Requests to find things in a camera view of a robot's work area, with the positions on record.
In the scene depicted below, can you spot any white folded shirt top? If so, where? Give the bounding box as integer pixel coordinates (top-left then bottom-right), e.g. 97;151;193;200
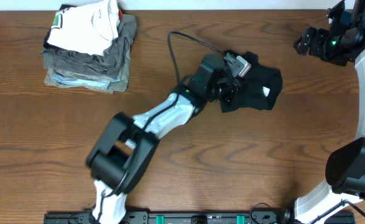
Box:
45;0;121;55

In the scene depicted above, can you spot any grey folded shirt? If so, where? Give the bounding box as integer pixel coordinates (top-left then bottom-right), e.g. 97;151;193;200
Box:
40;14;137;82

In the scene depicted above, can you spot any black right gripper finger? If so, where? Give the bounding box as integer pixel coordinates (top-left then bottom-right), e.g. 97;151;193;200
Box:
302;27;316;40
293;37;310;56

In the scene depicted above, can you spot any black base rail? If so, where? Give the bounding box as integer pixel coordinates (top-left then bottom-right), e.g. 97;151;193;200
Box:
44;210;356;224

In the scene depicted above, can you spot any black t-shirt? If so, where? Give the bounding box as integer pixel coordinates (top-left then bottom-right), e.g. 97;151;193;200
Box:
221;52;283;113

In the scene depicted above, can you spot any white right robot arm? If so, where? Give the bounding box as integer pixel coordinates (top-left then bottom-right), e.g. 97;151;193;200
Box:
278;0;365;223

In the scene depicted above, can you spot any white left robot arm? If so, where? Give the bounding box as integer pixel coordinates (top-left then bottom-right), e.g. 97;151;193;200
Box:
86;78;241;223

